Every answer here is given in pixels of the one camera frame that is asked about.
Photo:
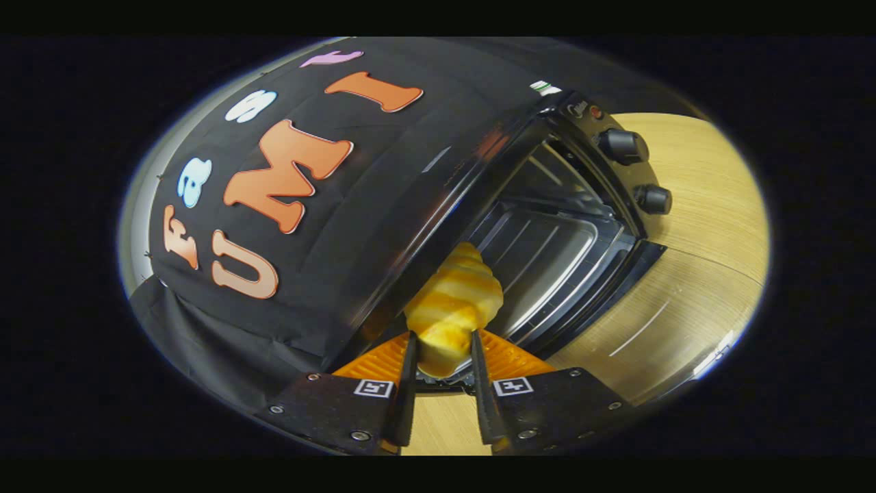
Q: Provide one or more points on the black toaster oven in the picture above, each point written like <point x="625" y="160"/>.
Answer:
<point x="616" y="147"/>

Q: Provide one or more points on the golden croissant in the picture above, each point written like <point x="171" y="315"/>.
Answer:
<point x="452" y="308"/>

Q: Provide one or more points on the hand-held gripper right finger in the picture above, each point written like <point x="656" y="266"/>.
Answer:
<point x="484" y="404"/>

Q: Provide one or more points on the white bottle with green label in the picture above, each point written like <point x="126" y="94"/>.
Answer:
<point x="545" y="87"/>

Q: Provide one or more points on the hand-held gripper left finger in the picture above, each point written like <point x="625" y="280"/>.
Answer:
<point x="405" y="404"/>

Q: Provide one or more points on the black backdrop cloth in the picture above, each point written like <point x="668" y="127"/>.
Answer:
<point x="383" y="205"/>

